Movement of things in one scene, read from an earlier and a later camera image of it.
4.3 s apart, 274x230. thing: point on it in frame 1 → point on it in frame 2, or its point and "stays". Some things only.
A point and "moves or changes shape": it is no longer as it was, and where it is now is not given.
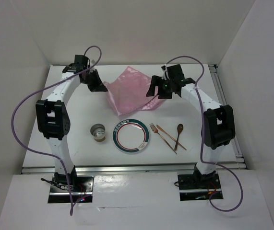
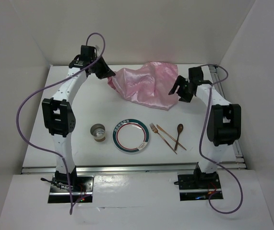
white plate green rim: [130, 135] stays
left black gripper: [98, 86] → [106, 72]
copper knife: [166, 132] stays
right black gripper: [157, 81] → [181, 81]
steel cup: [98, 131] stays
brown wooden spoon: [180, 129] stays
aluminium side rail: [217, 79] stays
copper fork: [155, 130] stays
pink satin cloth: [127, 91] moves or changes shape
